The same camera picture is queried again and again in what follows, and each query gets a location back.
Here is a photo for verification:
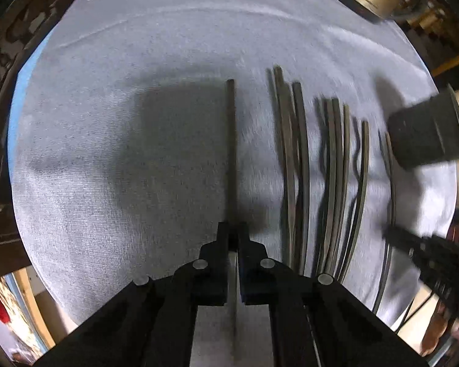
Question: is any black perforated utensil cup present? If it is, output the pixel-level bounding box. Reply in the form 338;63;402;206
387;86;459;170

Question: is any grey table cloth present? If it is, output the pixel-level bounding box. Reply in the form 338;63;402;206
9;0;456;325

